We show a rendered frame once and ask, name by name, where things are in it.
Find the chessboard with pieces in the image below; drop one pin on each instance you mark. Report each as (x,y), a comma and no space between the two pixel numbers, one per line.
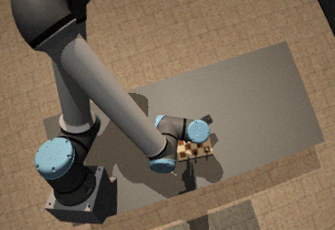
(186,149)

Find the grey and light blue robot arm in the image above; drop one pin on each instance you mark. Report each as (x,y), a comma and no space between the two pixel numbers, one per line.
(80,76)

